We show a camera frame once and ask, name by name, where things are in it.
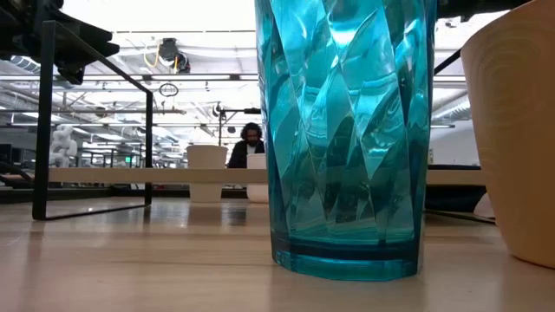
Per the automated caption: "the black ceiling cable reel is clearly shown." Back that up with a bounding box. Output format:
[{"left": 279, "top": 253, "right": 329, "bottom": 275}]
[{"left": 156, "top": 37, "right": 192, "bottom": 75}]

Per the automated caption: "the pale pink cloth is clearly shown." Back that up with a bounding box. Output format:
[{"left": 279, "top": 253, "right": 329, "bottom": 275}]
[{"left": 473, "top": 192, "right": 496, "bottom": 220}]

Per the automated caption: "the wooden shelf with black frame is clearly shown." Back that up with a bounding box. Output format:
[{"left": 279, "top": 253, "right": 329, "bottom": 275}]
[{"left": 32, "top": 20, "right": 496, "bottom": 225}]

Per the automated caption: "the orange plastic cup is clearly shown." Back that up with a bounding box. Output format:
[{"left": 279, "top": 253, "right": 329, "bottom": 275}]
[{"left": 460, "top": 0, "right": 555, "bottom": 270}]

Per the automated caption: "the navy blue cloth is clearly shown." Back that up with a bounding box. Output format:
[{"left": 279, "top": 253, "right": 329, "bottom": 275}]
[{"left": 424, "top": 163, "right": 487, "bottom": 214}]

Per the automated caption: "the black aluminium rig frame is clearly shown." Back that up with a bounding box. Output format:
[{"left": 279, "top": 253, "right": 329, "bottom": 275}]
[{"left": 0, "top": 184, "right": 270, "bottom": 205}]

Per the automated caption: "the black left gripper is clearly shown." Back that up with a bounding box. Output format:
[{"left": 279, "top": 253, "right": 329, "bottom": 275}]
[{"left": 0, "top": 0, "right": 121, "bottom": 86}]

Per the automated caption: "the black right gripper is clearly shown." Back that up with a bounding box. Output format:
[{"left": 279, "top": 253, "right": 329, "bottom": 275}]
[{"left": 436, "top": 0, "right": 531, "bottom": 23}]

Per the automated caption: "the teal swirled bowl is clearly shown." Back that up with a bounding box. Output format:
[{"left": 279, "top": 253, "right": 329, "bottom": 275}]
[{"left": 254, "top": 0, "right": 438, "bottom": 282}]

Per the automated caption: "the person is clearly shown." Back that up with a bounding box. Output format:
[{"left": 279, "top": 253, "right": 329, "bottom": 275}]
[{"left": 226, "top": 122, "right": 266, "bottom": 169}]

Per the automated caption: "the black pole stand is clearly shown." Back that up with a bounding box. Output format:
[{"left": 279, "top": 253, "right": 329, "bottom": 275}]
[{"left": 211, "top": 103, "right": 262, "bottom": 147}]

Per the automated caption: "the beige paper cup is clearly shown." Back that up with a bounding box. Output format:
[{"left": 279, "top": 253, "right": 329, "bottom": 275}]
[{"left": 186, "top": 145, "right": 229, "bottom": 204}]

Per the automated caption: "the white crumpled sculpture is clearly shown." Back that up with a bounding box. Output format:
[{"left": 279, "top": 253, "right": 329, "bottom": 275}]
[{"left": 49, "top": 124, "right": 79, "bottom": 169}]

